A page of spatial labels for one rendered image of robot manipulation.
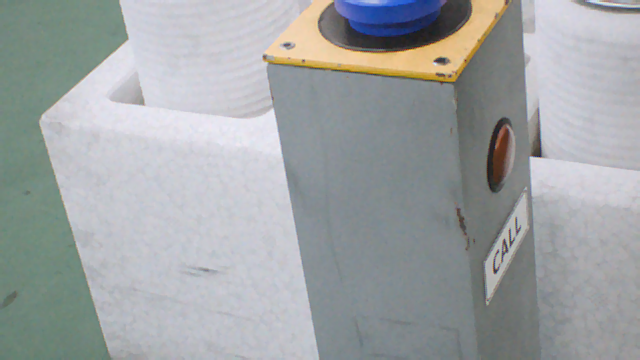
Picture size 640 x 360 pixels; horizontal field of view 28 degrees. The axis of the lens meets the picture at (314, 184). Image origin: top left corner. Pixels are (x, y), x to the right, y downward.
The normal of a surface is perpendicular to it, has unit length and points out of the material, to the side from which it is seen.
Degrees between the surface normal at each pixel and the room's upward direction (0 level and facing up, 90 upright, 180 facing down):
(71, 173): 90
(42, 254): 0
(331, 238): 90
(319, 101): 90
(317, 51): 0
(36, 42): 0
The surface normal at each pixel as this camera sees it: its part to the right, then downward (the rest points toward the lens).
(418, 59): -0.14, -0.83
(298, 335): -0.43, 0.55
